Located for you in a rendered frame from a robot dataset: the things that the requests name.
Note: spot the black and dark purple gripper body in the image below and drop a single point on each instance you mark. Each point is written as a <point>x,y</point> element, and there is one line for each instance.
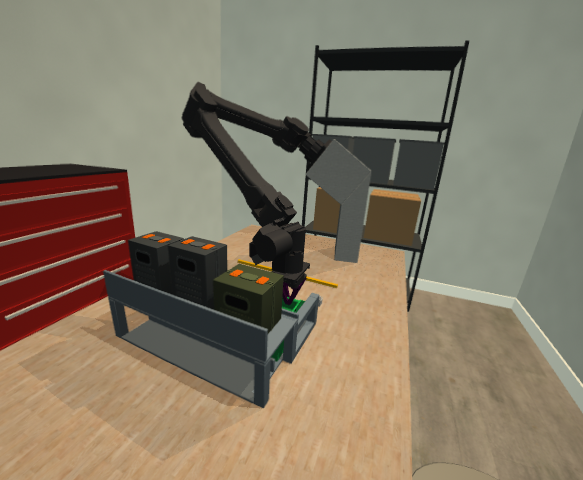
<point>295,268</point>

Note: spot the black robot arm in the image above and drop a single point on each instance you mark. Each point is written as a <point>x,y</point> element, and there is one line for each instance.
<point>276,237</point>

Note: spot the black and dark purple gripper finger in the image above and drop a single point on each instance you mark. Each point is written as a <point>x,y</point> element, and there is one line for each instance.
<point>294,292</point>
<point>287,290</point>

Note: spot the grey metal shelf rack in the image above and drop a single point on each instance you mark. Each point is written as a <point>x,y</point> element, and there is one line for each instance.
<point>247,377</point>

